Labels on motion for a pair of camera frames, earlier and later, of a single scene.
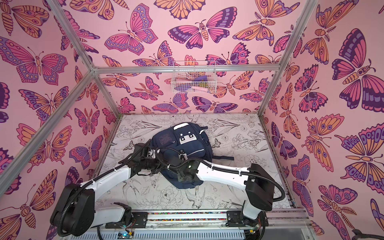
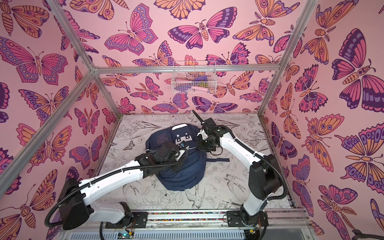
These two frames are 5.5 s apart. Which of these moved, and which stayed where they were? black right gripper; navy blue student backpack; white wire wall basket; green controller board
Moved: black right gripper
Stayed: white wire wall basket; navy blue student backpack; green controller board
